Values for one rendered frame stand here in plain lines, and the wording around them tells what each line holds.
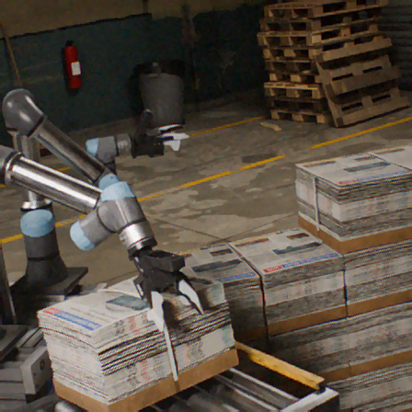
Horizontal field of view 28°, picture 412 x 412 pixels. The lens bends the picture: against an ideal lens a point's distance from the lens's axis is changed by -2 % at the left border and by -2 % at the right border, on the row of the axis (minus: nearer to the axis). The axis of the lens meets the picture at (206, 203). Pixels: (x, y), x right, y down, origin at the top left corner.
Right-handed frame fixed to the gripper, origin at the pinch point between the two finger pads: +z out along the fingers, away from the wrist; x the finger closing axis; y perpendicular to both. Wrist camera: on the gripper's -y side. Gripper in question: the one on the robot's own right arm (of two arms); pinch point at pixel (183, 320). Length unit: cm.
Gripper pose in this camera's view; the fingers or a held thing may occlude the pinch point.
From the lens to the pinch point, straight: 190.0
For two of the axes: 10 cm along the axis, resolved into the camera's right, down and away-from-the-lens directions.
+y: -4.2, 4.0, 8.1
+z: 4.4, 8.7, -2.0
